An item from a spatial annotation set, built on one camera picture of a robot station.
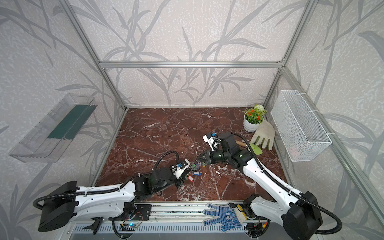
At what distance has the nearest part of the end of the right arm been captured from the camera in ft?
1.87

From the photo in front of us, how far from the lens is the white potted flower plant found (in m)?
0.96

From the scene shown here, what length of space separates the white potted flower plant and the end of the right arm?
0.42 metres
